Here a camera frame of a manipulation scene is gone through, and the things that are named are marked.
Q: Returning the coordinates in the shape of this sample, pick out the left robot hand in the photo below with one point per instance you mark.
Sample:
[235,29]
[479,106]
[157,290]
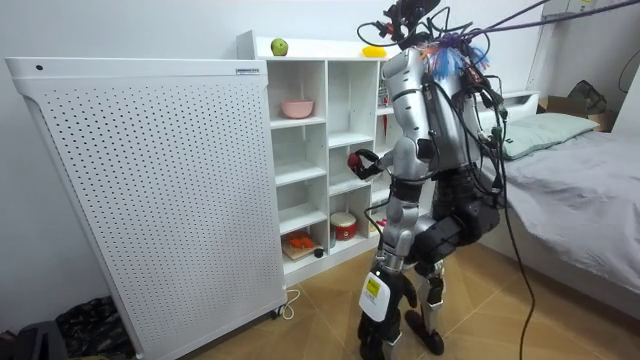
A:
[375,296]

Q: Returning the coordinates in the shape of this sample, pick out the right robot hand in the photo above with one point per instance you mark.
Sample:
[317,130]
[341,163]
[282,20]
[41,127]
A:
[369,169]

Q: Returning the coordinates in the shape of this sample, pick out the red soft toy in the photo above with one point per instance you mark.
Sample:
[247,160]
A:
[354,162]

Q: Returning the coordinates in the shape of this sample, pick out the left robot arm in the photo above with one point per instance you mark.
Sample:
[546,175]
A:
[407,102]

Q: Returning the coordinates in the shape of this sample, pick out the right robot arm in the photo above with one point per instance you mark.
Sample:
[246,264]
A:
[386,161]

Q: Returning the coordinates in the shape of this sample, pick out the white shelf unit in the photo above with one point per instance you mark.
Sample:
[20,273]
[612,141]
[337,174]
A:
[310,150]

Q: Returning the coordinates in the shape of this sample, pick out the red round tin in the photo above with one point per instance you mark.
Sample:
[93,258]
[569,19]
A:
[343,226]

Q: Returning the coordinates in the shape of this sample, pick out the small black ball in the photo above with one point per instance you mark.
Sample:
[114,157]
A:
[318,253]

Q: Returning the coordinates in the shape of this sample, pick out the robot legs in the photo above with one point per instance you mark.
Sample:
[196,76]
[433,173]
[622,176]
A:
[440,240]

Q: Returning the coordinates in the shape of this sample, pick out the robot body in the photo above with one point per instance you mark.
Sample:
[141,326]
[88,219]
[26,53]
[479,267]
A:
[446,131]

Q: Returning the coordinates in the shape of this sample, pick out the wooden board with orange toy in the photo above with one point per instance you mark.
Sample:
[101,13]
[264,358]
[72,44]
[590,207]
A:
[299,245]

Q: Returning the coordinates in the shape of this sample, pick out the pink bowl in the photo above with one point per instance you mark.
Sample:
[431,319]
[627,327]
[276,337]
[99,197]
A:
[297,108]

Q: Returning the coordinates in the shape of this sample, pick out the yellow soft toy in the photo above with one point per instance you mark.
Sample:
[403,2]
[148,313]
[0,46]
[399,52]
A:
[374,51]

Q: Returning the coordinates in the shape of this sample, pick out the green apple soft toy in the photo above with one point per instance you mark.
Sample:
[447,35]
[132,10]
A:
[279,47]

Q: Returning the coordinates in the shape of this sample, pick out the pale green pillow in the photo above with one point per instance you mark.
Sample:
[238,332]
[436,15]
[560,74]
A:
[545,132]

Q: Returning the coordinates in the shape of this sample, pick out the cardboard box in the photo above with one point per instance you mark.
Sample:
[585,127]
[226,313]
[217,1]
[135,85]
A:
[565,106]

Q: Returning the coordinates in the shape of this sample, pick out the white perforated panel cabinet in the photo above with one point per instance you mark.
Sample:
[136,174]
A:
[165,200]

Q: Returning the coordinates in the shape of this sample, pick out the grey bed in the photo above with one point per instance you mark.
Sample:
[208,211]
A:
[575,200]

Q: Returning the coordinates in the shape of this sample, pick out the black mesh bag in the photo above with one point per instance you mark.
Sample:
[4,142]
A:
[588,96]

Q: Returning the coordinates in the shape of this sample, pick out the black plastic bag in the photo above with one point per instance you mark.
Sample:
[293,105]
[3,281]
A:
[92,325]

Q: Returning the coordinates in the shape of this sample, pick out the white wall air conditioner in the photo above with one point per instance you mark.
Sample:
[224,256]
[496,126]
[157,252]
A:
[575,6]

